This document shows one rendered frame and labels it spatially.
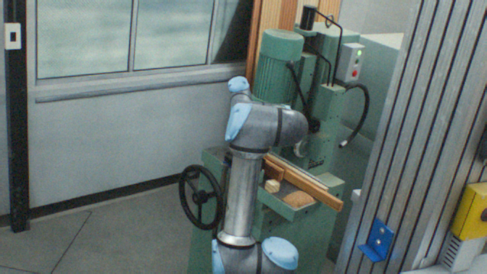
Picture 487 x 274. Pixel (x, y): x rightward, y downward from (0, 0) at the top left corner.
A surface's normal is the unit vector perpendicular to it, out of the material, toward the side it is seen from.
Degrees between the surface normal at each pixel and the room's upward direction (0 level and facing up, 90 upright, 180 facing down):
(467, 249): 90
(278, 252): 8
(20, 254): 0
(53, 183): 90
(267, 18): 87
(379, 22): 90
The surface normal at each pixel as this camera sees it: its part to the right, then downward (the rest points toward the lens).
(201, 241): -0.73, 0.18
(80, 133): 0.64, 0.40
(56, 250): 0.15, -0.90
